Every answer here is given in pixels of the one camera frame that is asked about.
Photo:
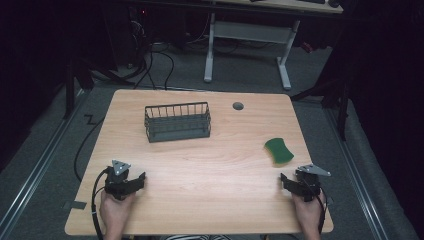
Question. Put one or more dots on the person's right hand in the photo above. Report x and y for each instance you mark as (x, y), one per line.
(308, 215)

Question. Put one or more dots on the black metal stand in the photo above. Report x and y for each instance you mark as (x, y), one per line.
(70, 90)
(341, 100)

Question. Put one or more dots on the person's left hand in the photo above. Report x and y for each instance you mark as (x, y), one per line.
(115, 210)

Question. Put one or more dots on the person's striped clothing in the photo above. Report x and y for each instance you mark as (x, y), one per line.
(196, 237)

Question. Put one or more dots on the small red object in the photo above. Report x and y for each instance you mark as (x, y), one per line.
(307, 47)

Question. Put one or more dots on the white-legged wooden desk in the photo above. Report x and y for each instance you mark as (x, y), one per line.
(248, 31)

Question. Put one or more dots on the green sponge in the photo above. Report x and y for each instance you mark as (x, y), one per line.
(279, 150)

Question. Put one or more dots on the black computer tower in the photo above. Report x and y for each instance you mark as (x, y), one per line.
(138, 33)

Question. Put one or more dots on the black computer mouse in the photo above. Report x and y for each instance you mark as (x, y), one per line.
(334, 3)

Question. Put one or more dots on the grey tape strip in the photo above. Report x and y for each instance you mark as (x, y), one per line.
(75, 205)

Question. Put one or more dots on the metal floor rail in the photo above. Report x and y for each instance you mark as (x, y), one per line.
(360, 180)
(36, 173)

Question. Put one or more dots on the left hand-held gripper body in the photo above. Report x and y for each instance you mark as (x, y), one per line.
(116, 181)

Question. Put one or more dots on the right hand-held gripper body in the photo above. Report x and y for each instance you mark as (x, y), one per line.
(308, 185)

